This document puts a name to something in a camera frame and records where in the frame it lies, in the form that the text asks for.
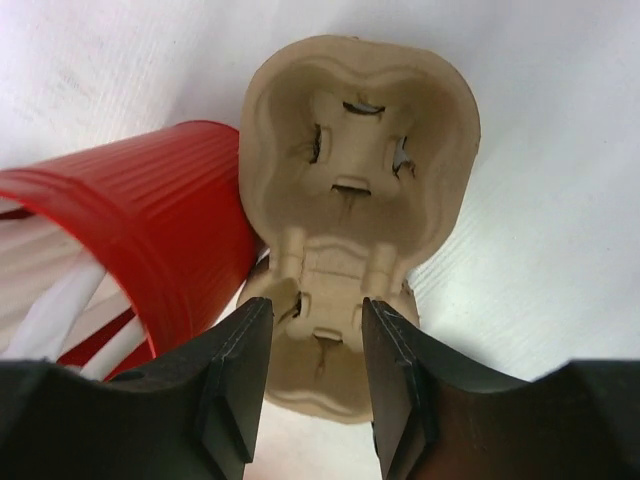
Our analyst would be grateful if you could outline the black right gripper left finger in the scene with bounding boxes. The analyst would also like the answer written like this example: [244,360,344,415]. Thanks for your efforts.
[1,298,273,479]

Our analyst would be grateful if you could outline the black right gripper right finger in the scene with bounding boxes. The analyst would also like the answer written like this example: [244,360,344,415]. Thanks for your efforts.
[362,299,639,479]

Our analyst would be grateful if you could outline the brown cup carrier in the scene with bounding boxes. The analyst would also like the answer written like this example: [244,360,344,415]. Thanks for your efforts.
[239,35,481,424]

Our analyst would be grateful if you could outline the red straw holder cup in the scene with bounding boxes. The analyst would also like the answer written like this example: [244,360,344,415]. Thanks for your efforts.
[1,121,260,372]

